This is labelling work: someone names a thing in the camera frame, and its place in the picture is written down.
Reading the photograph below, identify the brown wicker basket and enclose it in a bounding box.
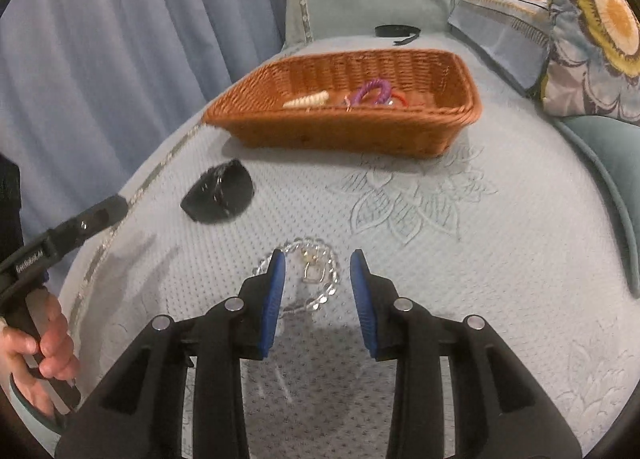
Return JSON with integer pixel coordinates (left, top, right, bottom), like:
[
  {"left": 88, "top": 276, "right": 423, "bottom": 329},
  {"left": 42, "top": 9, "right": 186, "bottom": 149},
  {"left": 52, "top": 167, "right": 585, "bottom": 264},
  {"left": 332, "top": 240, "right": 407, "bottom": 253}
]
[{"left": 201, "top": 49, "right": 483, "bottom": 160}]

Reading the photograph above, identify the blue curtain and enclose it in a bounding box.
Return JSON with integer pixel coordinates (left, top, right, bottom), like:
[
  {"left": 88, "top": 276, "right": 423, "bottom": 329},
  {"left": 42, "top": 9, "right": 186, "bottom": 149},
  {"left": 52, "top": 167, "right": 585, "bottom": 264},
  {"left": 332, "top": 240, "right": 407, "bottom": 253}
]
[{"left": 0, "top": 0, "right": 286, "bottom": 290}]

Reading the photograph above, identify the large flower print pillow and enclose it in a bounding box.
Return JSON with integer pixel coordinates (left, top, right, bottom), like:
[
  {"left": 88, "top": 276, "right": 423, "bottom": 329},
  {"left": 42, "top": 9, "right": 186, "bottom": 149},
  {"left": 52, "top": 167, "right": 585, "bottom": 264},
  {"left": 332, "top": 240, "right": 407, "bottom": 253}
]
[{"left": 535, "top": 0, "right": 640, "bottom": 127}]

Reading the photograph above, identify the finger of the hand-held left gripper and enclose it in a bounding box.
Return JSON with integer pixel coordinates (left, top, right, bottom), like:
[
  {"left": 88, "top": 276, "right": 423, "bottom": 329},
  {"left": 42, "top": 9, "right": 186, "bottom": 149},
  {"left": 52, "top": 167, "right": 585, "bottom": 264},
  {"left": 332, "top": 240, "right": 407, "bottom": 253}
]
[
  {"left": 0, "top": 154, "right": 23, "bottom": 265},
  {"left": 47, "top": 195, "right": 130, "bottom": 260}
]

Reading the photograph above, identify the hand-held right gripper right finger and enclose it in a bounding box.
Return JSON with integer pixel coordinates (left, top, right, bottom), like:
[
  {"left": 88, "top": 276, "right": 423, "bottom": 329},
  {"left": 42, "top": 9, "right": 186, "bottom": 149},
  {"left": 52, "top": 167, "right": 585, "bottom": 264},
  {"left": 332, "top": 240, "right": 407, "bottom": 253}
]
[{"left": 349, "top": 249, "right": 583, "bottom": 459}]

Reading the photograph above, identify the plain teal pillow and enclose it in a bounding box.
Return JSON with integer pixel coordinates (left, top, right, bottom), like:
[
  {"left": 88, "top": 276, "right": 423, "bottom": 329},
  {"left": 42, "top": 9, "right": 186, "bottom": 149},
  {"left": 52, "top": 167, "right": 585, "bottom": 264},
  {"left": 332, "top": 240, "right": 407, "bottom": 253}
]
[{"left": 552, "top": 114, "right": 640, "bottom": 297}]

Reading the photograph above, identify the cream coil hair tie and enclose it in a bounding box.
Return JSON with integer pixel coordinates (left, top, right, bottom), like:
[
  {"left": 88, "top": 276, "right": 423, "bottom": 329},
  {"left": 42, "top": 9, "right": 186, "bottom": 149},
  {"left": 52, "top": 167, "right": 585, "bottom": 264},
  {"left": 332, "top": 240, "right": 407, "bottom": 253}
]
[{"left": 283, "top": 91, "right": 330, "bottom": 110}]

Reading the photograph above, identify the purple coil hair tie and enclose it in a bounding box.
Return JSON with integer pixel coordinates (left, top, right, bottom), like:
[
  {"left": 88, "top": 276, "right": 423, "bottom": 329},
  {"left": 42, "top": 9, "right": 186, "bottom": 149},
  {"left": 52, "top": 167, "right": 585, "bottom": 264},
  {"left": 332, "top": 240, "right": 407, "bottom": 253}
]
[{"left": 352, "top": 80, "right": 392, "bottom": 106}]

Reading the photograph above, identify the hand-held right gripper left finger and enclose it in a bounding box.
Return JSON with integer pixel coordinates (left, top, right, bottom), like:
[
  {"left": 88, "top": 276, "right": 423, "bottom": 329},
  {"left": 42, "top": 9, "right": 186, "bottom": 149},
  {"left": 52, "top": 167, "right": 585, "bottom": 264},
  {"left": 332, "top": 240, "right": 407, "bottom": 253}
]
[{"left": 54, "top": 249, "right": 287, "bottom": 459}]

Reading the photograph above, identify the black wristwatch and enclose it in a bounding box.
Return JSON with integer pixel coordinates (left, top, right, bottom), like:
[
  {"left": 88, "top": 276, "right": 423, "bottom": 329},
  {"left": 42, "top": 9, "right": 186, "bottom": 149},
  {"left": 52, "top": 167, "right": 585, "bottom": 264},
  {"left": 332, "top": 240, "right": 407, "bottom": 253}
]
[{"left": 180, "top": 159, "right": 255, "bottom": 226}]

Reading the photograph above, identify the striped teal cushion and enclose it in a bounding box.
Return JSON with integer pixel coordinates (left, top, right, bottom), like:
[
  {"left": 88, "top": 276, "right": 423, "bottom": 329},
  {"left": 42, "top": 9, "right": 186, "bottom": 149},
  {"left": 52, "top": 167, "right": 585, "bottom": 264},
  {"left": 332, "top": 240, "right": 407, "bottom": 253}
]
[{"left": 447, "top": 0, "right": 551, "bottom": 97}]

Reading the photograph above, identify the black strap band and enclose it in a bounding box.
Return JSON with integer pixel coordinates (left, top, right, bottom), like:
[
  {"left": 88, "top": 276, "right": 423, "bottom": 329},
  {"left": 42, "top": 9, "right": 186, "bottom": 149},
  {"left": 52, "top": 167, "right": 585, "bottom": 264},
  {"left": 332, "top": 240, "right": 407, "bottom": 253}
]
[{"left": 375, "top": 25, "right": 422, "bottom": 46}]

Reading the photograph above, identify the person's left hand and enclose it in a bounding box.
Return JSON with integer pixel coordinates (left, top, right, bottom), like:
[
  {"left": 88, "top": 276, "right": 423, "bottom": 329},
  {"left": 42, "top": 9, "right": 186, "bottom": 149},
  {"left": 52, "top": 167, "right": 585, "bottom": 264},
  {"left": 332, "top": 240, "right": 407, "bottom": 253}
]
[{"left": 0, "top": 291, "right": 81, "bottom": 417}]

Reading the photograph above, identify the clear bead bracelet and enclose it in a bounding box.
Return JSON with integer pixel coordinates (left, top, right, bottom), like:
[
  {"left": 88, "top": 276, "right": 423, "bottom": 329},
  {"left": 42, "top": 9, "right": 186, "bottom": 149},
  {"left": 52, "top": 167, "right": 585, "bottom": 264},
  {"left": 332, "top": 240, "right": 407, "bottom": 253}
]
[{"left": 252, "top": 237, "right": 341, "bottom": 312}]

